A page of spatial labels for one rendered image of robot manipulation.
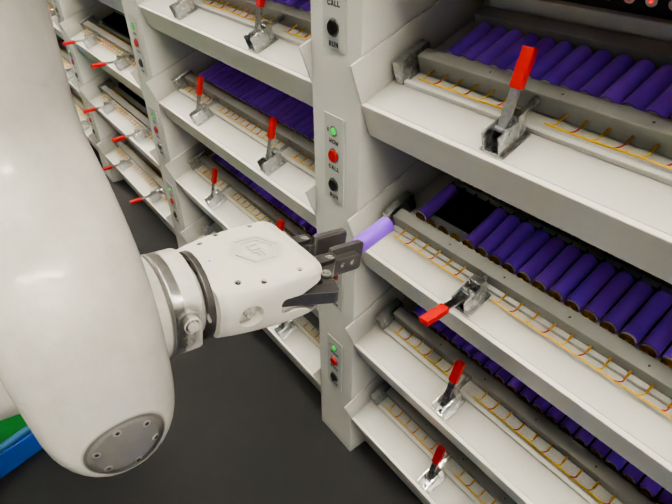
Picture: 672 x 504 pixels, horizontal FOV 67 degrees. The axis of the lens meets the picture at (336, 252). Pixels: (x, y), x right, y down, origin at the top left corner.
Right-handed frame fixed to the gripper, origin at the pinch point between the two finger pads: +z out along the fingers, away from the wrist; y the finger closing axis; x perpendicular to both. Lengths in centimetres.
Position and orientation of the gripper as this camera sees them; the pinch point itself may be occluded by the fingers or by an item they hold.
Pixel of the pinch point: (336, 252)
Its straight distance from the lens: 50.4
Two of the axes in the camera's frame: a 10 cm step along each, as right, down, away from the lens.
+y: -6.2, -4.7, 6.3
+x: -1.2, 8.5, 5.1
